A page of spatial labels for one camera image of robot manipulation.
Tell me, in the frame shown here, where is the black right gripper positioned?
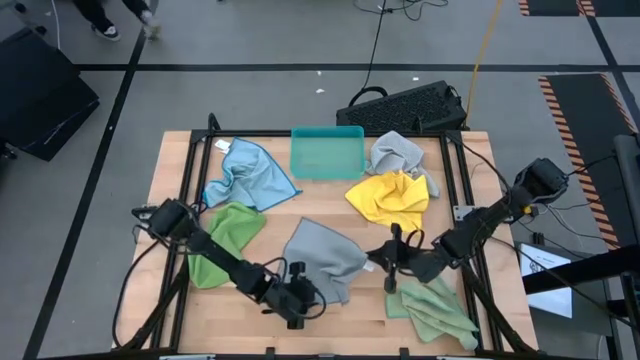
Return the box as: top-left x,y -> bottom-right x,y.
366,223 -> 451,295

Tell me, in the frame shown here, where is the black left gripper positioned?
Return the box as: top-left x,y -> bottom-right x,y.
262,260 -> 321,331

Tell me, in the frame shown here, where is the dark grey microfiber towel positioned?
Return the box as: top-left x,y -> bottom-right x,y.
281,216 -> 371,306

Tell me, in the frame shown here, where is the yellow microfiber towel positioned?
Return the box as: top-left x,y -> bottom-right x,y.
344,170 -> 431,234

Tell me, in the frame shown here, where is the teal plastic bin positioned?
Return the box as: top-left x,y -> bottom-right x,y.
289,124 -> 367,181

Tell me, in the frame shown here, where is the pale green microfiber towel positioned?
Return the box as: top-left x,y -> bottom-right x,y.
384,276 -> 480,351

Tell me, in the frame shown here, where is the light grey microfiber towel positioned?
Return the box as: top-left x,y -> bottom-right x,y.
365,130 -> 441,199

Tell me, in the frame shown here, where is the bright green microfiber towel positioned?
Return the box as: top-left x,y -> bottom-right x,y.
187,201 -> 268,290

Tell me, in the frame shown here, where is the light blue microfiber towel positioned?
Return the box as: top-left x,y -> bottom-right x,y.
202,136 -> 303,213

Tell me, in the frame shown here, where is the black perforated computer case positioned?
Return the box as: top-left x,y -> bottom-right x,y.
335,79 -> 469,133

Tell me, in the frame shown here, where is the white monitor screen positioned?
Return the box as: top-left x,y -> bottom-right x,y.
519,242 -> 574,320

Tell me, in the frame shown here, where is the black support beam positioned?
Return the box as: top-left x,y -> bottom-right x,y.
522,244 -> 640,296

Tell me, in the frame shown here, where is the black orange-striped floor mat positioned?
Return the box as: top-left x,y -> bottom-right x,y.
517,0 -> 640,18
537,73 -> 640,251

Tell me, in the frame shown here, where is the black equipment case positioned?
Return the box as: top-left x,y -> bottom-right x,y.
0,27 -> 101,162

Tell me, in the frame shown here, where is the person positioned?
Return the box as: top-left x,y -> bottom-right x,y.
72,0 -> 164,42

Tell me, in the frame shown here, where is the black metal table frame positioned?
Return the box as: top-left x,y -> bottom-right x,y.
112,112 -> 540,360

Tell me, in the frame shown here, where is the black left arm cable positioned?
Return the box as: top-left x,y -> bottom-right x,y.
112,238 -> 166,349

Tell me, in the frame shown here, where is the black hanging cable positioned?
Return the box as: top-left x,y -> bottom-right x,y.
348,0 -> 401,107

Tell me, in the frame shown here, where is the yellow hanging cable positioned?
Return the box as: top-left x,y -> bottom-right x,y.
464,0 -> 505,124

